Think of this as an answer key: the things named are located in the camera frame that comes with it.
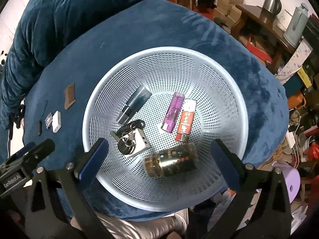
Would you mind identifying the black key bunch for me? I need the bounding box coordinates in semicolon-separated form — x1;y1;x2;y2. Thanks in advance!
117;119;146;156

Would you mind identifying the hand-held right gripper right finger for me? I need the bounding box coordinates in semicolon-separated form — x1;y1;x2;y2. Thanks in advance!
209;139;292;239

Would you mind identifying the dark wooden desk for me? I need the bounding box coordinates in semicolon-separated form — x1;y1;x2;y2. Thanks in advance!
235;4;297;73

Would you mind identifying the grey green thermos flask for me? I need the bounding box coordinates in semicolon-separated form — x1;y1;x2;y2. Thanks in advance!
283;3;310;48

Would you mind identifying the purple plastic stool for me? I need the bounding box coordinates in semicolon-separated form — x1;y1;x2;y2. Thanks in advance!
272;161;302;203

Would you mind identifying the red plastic bag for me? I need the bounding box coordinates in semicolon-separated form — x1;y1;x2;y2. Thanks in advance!
306;142;319;160

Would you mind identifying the blue velvet table cover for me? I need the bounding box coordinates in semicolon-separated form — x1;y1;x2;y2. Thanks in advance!
21;0;289;222

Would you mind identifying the steel electric kettle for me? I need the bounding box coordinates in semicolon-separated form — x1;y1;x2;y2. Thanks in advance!
261;0;282;18

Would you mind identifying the black strap buckle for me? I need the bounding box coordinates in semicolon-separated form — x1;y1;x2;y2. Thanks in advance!
7;105;27;140

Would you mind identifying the stack of cardboard boxes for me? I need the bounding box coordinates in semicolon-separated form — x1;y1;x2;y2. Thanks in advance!
213;0;244;29

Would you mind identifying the gold black jar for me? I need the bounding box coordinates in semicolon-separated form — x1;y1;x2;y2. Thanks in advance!
143;142;199;179

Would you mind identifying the purple lighter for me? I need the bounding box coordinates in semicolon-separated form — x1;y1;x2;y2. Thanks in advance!
161;92;185;134

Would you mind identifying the white charger adapter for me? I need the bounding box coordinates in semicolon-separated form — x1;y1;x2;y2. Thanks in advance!
52;111;62;133

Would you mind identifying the red lighter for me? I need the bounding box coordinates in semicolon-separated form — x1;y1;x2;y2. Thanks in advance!
174;99;197;142

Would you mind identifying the white floor power strip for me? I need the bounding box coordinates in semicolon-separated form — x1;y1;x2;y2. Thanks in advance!
287;129;296;150

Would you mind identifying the blue velvet quilt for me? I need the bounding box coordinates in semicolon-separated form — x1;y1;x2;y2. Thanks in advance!
0;0;178;130

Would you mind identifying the orange bag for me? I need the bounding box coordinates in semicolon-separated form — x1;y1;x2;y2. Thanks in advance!
288;92;306;110

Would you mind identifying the white floral paper bag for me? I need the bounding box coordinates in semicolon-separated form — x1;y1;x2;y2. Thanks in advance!
278;40;313;85

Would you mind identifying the black cosmetic tube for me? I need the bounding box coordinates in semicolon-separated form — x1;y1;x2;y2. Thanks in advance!
116;85;152;126

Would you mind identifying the silver satin clothing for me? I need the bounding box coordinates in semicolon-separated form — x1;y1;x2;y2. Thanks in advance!
72;208;190;239

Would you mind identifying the light blue plastic basket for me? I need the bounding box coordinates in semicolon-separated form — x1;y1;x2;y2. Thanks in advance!
82;47;249;213

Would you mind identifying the brown wooden comb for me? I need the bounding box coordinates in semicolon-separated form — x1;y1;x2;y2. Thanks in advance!
64;83;76;110

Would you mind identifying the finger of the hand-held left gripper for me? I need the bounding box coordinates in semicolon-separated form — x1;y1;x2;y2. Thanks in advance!
23;139;56;163
15;141;37;158

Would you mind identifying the yellow box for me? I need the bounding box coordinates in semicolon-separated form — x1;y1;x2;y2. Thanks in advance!
296;66;312;88

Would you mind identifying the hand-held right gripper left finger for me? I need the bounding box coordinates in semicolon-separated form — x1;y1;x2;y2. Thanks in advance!
24;138;114;239

